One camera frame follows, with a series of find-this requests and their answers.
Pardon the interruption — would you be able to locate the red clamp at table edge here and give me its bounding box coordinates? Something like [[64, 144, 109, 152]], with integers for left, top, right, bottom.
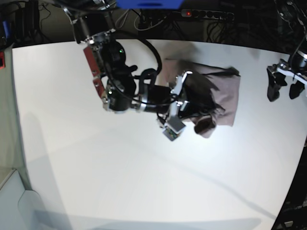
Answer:
[[0, 51, 5, 69]]

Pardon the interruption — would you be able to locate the mauve t-shirt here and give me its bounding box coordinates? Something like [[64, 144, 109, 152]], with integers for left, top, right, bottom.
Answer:
[[159, 42, 242, 139]]

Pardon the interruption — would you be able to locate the blue box overhead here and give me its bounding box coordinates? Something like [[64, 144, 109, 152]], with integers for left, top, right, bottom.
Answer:
[[117, 0, 183, 10]]

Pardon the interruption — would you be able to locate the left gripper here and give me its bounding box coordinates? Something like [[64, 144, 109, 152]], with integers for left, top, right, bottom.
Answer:
[[267, 59, 307, 102]]

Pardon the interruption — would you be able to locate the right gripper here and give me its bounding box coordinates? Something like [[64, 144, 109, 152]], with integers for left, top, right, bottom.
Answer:
[[155, 70, 193, 125]]

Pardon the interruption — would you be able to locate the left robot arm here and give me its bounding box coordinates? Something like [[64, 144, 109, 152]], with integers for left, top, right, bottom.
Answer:
[[267, 0, 307, 102]]

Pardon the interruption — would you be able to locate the black power strip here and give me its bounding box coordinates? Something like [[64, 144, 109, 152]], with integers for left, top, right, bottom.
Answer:
[[181, 9, 235, 21]]

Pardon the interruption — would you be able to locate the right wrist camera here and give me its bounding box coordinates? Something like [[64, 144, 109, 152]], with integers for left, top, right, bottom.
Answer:
[[163, 116, 186, 141]]

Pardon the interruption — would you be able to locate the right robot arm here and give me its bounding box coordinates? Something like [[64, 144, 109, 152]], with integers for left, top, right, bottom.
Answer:
[[54, 0, 188, 127]]

